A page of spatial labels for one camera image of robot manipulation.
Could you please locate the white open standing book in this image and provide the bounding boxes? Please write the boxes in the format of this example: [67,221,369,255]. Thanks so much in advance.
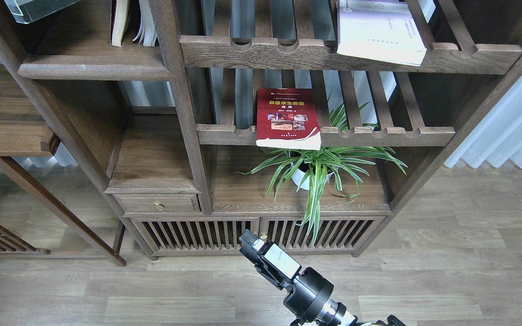
[132,0,157,46]

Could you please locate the wooden side table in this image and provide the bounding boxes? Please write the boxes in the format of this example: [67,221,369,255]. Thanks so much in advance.
[0,64,125,266]

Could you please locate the white curtain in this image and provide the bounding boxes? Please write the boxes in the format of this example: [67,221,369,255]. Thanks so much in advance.
[445,76,522,168]

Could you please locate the dark wooden bookshelf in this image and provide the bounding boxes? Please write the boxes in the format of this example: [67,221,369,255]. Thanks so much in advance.
[0,0,522,258]

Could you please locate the white plant pot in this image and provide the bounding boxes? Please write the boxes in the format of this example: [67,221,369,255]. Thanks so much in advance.
[292,158,334,191]

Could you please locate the grey green cover book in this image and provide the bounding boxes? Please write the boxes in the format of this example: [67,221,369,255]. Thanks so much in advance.
[5,0,79,24]

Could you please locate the red cover book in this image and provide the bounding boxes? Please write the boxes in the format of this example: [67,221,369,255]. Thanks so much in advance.
[256,87,322,150]

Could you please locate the brass cabinet door knobs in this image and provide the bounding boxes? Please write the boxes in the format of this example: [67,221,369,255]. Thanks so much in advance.
[253,232,268,240]

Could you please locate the tan standing book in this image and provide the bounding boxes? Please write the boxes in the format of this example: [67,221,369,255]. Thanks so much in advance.
[110,0,129,47]

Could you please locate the green spider plant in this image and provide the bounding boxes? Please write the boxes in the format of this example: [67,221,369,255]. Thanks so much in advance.
[249,99,406,241]

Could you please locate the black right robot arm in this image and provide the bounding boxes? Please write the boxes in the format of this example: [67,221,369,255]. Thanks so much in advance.
[239,230,368,326]

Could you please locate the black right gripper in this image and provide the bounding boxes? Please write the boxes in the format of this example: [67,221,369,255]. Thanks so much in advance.
[239,229,335,324]

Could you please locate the white paperback book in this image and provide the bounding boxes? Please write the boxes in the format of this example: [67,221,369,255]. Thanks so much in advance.
[336,0,426,66]

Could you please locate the brass drawer knob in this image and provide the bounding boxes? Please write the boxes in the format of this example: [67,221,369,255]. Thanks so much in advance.
[154,201,164,211]

